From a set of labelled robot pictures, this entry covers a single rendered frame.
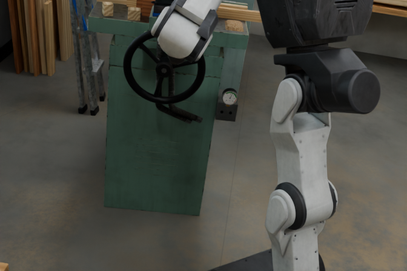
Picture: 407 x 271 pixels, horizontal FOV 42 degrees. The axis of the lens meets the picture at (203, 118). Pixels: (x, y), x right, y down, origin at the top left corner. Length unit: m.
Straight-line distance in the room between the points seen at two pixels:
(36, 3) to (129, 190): 1.49
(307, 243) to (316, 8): 0.75
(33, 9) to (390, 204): 2.32
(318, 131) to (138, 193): 1.08
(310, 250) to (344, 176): 1.28
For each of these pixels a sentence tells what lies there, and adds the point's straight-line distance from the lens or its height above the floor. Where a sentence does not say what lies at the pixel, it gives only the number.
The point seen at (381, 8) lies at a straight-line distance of 4.09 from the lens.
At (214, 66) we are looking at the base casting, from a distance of 2.05.
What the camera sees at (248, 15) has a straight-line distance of 2.15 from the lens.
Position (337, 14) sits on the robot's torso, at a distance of 1.40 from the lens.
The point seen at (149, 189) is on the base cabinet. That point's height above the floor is 0.13.
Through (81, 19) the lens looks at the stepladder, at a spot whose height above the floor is 0.57.
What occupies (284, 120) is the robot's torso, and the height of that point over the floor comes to 0.88.
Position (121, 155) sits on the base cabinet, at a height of 0.30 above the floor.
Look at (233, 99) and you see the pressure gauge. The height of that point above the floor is 0.66.
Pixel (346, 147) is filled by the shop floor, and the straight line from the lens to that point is 3.22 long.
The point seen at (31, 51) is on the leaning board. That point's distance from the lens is 3.55.
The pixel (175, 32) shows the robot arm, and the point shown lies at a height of 1.16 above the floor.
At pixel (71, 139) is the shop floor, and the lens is 2.92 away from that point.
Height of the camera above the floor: 1.60
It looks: 30 degrees down
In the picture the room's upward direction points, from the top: 8 degrees clockwise
